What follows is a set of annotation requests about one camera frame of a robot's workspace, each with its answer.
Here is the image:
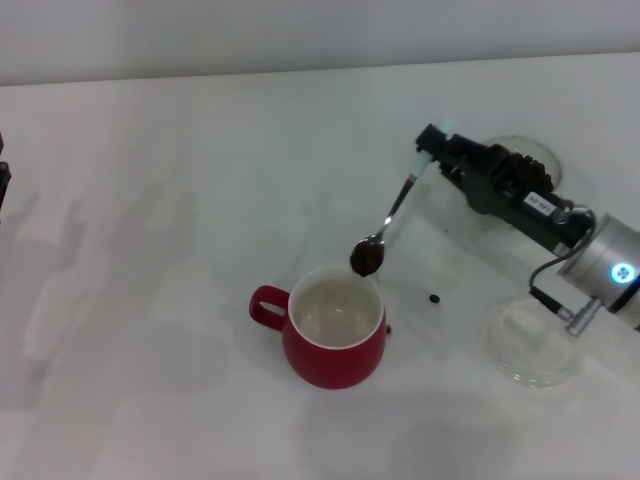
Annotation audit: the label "small clump coffee beans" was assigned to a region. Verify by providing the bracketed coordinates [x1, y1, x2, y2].
[349, 240, 386, 278]

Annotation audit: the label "clear glass saucer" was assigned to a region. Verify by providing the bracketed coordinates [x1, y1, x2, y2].
[452, 187, 539, 249]

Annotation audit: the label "clear glass cup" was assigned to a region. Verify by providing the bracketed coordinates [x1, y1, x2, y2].
[481, 134, 564, 193]

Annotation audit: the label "coffee beans pile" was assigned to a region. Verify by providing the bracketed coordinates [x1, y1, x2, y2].
[518, 152, 555, 192]

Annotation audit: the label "small clear glass dish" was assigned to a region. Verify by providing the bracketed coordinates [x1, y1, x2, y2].
[486, 294, 582, 392]

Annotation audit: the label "red ceramic mug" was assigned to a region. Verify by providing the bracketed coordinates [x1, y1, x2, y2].
[248, 267, 388, 389]

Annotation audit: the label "blue-handled metal spoon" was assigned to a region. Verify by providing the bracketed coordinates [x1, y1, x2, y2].
[349, 115, 461, 278]

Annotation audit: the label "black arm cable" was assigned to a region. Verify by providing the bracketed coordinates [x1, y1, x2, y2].
[529, 205, 599, 334]

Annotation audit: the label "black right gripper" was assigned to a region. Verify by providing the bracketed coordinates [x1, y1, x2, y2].
[414, 123, 594, 252]

